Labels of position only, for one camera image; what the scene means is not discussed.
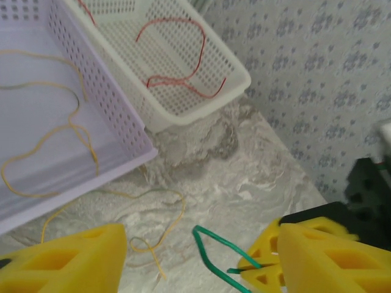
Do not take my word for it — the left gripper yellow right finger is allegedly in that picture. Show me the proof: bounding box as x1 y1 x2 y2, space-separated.
279 223 391 293

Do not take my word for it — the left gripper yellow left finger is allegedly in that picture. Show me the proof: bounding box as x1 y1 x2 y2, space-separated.
0 223 128 293

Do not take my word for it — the green cable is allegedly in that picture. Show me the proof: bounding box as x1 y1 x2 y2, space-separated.
192 225 264 293

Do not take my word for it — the yellow cable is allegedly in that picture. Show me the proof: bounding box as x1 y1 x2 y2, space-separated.
40 164 186 281

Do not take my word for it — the brown wire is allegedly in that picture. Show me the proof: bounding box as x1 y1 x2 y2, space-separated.
0 49 100 198

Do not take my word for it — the red cable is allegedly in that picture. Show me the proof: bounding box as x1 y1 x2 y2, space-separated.
78 0 227 99

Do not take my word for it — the purple plastic basket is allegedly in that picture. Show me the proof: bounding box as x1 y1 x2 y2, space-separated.
0 0 158 236

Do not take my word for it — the white plastic mesh basket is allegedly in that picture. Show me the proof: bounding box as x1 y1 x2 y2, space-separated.
65 0 252 132

